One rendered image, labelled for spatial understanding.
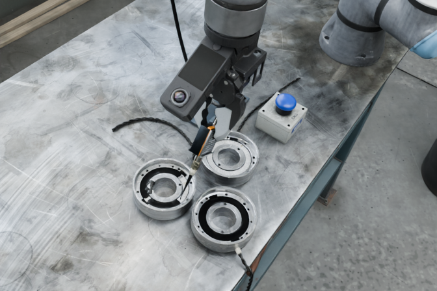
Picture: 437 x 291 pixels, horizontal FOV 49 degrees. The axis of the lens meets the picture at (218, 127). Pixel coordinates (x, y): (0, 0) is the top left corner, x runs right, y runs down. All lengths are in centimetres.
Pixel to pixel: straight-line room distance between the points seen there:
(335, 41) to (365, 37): 6
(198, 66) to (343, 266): 126
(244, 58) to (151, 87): 37
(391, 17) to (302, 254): 97
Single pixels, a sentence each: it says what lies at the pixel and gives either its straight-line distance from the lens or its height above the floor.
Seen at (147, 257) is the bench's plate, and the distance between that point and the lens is 78.
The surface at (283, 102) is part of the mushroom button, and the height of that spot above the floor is 87.
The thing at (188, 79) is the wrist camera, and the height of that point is 108.
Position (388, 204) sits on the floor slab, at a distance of 197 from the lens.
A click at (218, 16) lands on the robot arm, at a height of 116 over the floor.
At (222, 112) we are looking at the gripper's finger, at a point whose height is 100.
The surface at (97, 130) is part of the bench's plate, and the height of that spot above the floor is 80.
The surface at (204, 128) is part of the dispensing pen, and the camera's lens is 73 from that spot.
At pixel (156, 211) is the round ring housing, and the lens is 77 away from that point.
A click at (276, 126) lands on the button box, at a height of 83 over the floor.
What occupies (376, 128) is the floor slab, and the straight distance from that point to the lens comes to 220.
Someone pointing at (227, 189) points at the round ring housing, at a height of 84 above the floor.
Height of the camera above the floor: 150
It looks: 49 degrees down
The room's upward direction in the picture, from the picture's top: 9 degrees clockwise
